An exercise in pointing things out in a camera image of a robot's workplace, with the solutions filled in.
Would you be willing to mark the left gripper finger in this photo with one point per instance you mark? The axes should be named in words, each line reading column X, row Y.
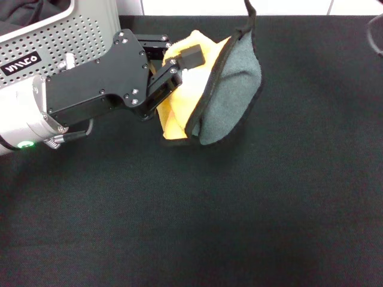
column 191, row 56

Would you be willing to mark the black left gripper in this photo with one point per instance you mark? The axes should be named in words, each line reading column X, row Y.
column 95, row 83

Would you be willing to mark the grey yellow black-edged towel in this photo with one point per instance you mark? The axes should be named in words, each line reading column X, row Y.
column 236, row 86

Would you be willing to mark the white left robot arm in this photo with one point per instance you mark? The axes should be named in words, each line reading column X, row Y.
column 18, row 113

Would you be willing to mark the silver metal elbow fitting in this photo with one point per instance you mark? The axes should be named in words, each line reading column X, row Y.
column 67, row 61

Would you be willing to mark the grey perforated storage box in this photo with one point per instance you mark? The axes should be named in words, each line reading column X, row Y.
column 45, row 36

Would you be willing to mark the black tablecloth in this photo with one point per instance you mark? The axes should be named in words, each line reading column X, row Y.
column 191, row 224

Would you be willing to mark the black fabric bundle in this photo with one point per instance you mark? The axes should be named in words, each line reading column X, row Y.
column 24, row 10

